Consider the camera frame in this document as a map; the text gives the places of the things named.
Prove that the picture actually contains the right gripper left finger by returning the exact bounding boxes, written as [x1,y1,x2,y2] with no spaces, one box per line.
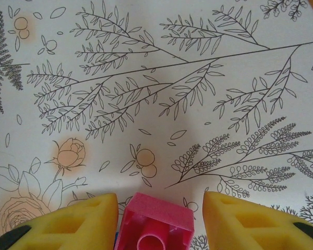
[0,192,119,250]

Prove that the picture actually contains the pink lego brick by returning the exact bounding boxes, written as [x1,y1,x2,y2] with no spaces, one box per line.
[115,192,195,250]

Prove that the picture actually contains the floral patterned table cover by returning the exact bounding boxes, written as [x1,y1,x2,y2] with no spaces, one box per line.
[0,0,313,250]

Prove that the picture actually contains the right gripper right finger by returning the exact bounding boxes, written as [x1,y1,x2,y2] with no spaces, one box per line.
[203,191,313,250]

